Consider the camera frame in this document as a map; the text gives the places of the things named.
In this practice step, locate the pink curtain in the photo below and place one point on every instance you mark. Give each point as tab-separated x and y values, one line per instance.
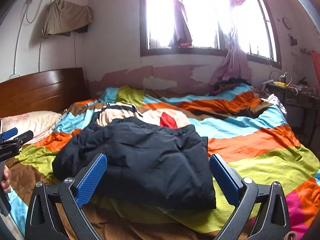
235	64
181	35

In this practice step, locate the dark framed window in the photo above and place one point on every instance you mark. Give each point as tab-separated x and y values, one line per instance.
208	25

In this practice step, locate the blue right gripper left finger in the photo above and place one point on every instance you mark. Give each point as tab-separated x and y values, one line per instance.
88	178

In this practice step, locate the pink left curtain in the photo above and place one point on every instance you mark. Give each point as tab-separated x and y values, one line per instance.
181	35

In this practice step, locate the dark clothes pile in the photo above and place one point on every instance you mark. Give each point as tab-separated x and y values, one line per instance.
223	85

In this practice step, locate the person's left hand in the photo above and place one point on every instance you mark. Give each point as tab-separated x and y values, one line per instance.
5	183

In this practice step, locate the brown wooden headboard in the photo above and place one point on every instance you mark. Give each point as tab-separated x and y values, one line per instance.
52	90

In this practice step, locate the dark wooden side table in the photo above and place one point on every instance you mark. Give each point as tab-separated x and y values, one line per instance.
302	111

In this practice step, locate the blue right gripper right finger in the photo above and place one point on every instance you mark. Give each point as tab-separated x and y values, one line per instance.
229	183

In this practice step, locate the yellow power strip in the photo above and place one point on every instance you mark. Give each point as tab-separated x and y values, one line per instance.
280	84

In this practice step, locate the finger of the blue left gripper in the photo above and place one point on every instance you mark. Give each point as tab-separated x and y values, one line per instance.
8	134
18	141

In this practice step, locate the colourful striped bed quilt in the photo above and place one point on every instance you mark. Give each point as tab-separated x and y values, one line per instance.
251	136

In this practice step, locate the round wall clock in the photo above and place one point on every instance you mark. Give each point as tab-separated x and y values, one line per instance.
287	23

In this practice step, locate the dark navy padded jacket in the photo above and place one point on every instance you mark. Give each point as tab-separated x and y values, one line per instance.
146	163

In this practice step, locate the red hanging cloth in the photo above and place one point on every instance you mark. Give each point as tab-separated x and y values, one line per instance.
316	63

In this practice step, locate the pink floral pillow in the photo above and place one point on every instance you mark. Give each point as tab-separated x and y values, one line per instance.
41	123

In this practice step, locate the pink right curtain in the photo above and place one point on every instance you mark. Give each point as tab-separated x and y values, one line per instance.
235	64

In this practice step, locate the beige cloth covered wall unit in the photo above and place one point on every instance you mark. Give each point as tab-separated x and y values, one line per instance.
64	17

